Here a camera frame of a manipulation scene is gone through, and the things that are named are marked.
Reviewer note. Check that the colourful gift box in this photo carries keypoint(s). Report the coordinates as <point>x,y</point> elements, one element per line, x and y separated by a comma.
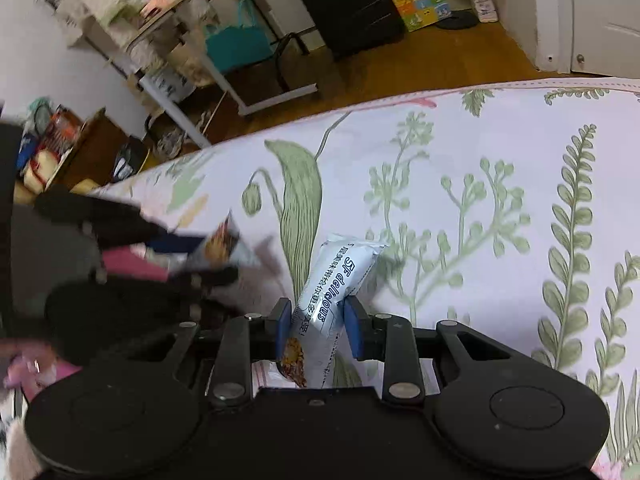
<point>418,14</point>

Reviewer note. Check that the dark wooden nightstand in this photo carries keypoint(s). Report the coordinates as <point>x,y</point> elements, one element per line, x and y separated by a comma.
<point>72,151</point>

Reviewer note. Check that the white snack packet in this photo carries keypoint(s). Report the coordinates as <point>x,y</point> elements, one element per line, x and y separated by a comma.
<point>343,265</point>

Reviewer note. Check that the pink cardboard box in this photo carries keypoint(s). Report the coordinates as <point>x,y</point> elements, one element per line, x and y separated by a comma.
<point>123,261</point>

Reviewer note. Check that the white door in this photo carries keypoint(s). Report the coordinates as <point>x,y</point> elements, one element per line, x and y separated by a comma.
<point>597,37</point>

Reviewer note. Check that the black suitcase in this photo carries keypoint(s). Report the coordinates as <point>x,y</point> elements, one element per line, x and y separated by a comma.
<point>348,27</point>

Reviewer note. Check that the floral bed sheet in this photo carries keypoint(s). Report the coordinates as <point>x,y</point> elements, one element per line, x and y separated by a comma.
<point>511,223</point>

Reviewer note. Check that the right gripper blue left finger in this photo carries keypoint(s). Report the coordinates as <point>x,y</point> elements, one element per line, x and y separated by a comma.
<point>247,339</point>

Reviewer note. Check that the white snack packet vertical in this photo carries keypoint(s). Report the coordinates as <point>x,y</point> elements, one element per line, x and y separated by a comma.
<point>224,247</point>

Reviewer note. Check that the teal shopping bag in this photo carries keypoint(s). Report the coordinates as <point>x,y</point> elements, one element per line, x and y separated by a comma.
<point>233,46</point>

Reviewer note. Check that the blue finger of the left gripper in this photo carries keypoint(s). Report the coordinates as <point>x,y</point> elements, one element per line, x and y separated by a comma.
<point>122,298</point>
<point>70,221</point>

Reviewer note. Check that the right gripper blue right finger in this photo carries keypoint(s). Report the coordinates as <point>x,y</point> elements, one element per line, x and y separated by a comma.
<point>388,339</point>

